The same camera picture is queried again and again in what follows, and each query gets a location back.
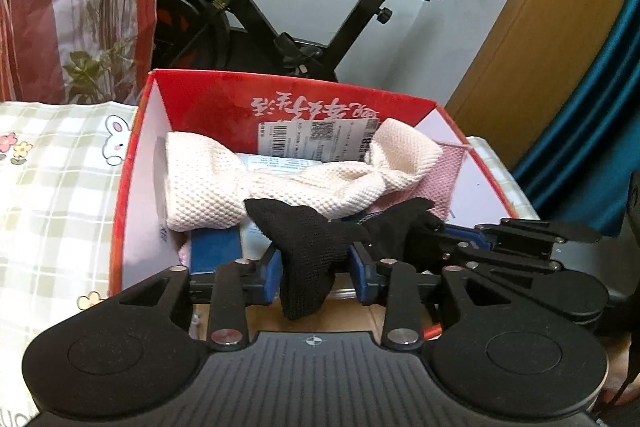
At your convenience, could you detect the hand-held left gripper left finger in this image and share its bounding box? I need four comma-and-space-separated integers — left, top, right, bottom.
114, 246, 284, 353

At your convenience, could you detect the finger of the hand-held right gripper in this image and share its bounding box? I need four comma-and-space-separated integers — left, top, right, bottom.
444, 217, 602, 256
439, 243, 565, 277

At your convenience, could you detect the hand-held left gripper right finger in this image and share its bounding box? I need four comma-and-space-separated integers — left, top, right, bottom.
349, 246, 507, 353

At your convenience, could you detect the black sock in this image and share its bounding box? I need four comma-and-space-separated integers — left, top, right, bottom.
244, 198, 436, 322

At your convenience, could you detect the blue and white packet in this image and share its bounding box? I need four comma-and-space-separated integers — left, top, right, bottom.
190, 223, 275, 280

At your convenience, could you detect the cream mesh cloth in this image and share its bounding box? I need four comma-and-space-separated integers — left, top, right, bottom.
164, 117, 443, 233

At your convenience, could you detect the red cardboard box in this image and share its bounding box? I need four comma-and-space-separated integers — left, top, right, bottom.
107, 68, 541, 338

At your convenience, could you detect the pink mesh cloth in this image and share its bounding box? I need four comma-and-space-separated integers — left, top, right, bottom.
370, 144, 468, 220

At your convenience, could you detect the teal curtain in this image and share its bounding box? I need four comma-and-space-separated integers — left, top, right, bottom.
515, 0, 640, 238

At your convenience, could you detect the wooden door panel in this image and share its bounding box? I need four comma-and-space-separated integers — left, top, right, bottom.
445, 0, 640, 168

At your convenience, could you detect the checked bunny tablecloth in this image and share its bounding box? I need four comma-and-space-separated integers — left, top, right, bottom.
0, 101, 541, 427

